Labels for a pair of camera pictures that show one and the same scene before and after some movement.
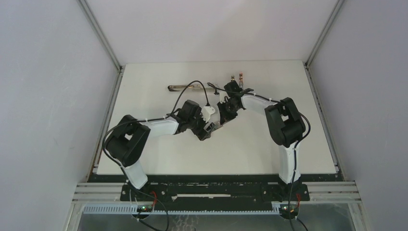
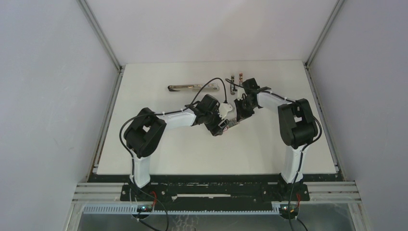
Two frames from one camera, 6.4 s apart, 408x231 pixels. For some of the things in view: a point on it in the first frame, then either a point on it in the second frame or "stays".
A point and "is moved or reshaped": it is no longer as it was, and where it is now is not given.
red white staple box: (210, 127) is moved or reshaped
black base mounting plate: (208, 189) stays
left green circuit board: (144, 208) stays
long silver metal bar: (193, 87) stays
